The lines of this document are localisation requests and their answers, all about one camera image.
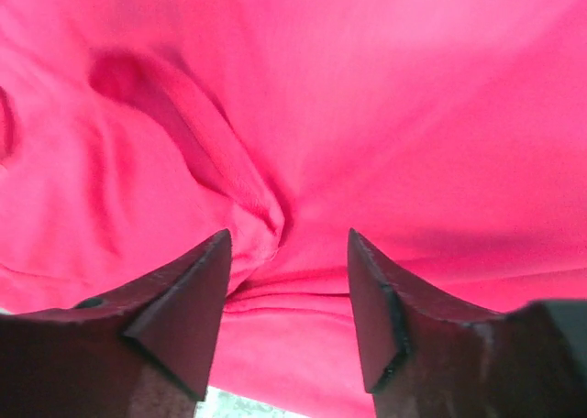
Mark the pink t shirt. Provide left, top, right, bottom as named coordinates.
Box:
left=1, top=0, right=586, bottom=417

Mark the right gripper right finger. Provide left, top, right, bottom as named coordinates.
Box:
left=347, top=227, right=510, bottom=394

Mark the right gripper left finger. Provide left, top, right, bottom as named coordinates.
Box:
left=1, top=229, right=232, bottom=401

